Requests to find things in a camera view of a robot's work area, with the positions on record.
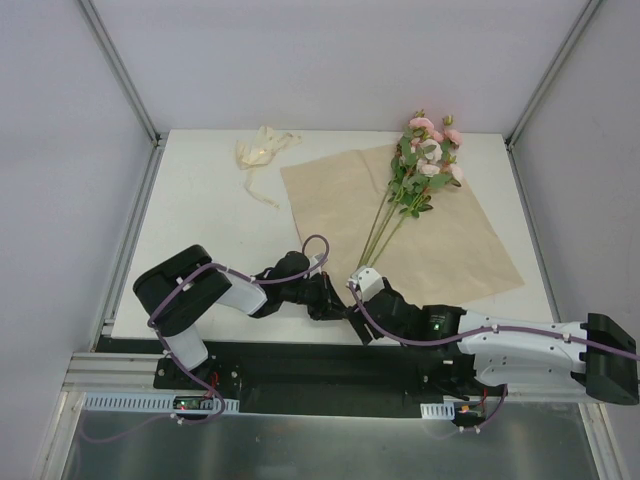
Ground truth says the kraft wrapping paper sheet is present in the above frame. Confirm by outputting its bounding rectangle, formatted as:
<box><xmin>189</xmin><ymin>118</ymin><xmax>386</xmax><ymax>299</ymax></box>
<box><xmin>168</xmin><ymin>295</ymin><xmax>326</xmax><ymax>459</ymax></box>
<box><xmin>280</xmin><ymin>144</ymin><xmax>525</xmax><ymax>305</ymax></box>

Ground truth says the pink fake flower stem three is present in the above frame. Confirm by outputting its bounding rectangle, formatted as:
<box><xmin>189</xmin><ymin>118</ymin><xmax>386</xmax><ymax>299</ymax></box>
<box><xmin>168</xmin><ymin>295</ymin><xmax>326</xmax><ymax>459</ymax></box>
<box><xmin>358</xmin><ymin>153</ymin><xmax>462</xmax><ymax>267</ymax></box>

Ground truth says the pink fake flower stem four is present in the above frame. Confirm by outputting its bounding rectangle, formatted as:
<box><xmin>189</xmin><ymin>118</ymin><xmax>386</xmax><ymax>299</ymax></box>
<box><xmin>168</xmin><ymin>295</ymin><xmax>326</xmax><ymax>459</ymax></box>
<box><xmin>358</xmin><ymin>136</ymin><xmax>442</xmax><ymax>266</ymax></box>

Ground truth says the pink fake flower stem one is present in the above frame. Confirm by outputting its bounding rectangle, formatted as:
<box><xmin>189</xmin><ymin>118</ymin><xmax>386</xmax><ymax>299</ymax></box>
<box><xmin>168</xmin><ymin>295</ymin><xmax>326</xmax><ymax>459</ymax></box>
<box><xmin>372</xmin><ymin>113</ymin><xmax>464</xmax><ymax>261</ymax></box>

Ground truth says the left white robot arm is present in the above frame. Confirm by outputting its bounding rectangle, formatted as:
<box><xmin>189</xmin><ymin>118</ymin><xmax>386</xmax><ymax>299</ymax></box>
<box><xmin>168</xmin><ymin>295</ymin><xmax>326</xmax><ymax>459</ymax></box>
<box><xmin>133</xmin><ymin>245</ymin><xmax>347</xmax><ymax>389</ymax></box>

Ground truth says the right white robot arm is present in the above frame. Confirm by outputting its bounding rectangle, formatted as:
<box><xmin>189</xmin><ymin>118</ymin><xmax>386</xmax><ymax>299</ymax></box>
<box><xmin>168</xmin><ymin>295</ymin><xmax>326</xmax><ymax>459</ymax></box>
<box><xmin>347</xmin><ymin>274</ymin><xmax>639</xmax><ymax>406</ymax></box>

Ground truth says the cream ribbon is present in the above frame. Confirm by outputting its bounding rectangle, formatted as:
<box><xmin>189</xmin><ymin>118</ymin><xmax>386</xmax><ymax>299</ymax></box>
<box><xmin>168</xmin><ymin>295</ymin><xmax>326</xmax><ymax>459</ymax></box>
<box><xmin>234</xmin><ymin>125</ymin><xmax>302</xmax><ymax>210</ymax></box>

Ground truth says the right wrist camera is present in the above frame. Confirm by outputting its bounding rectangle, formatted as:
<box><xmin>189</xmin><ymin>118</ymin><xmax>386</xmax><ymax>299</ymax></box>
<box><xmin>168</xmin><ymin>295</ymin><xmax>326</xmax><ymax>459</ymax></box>
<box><xmin>347</xmin><ymin>266</ymin><xmax>385</xmax><ymax>302</ymax></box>

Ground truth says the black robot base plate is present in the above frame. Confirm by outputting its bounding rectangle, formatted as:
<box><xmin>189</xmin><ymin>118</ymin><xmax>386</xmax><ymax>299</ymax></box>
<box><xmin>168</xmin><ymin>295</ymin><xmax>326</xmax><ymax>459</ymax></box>
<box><xmin>153</xmin><ymin>342</ymin><xmax>504</xmax><ymax>419</ymax></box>

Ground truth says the right white cable duct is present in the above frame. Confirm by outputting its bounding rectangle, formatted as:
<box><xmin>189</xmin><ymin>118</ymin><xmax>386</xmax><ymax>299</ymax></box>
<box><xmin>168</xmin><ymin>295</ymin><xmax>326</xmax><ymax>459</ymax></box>
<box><xmin>420</xmin><ymin>402</ymin><xmax>456</xmax><ymax>421</ymax></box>

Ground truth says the white cable duct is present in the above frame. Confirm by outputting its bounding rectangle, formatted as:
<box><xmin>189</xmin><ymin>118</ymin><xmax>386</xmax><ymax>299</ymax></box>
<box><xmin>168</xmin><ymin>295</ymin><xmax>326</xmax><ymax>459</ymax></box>
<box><xmin>420</xmin><ymin>402</ymin><xmax>456</xmax><ymax>421</ymax></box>
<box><xmin>84</xmin><ymin>393</ymin><xmax>240</xmax><ymax>415</ymax></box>

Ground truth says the right aluminium frame post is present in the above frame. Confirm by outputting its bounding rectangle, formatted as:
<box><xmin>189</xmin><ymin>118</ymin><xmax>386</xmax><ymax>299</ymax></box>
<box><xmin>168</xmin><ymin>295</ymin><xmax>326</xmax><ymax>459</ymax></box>
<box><xmin>505</xmin><ymin>0</ymin><xmax>605</xmax><ymax>151</ymax></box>

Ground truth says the aluminium frame post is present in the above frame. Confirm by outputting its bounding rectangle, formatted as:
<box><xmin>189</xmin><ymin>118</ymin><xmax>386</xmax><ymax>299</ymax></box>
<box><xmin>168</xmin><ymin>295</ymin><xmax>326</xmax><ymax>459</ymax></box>
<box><xmin>75</xmin><ymin>0</ymin><xmax>161</xmax><ymax>146</ymax></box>
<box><xmin>505</xmin><ymin>0</ymin><xmax>605</xmax><ymax>151</ymax></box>

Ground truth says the left white cable duct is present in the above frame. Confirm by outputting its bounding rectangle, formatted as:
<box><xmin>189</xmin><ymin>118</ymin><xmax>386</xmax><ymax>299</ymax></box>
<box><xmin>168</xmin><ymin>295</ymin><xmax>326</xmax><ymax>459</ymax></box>
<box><xmin>84</xmin><ymin>393</ymin><xmax>240</xmax><ymax>415</ymax></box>

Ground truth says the left aluminium frame post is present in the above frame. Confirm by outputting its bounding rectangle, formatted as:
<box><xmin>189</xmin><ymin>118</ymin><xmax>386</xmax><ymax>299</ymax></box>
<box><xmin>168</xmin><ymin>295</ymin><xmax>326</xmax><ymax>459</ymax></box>
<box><xmin>75</xmin><ymin>0</ymin><xmax>161</xmax><ymax>146</ymax></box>

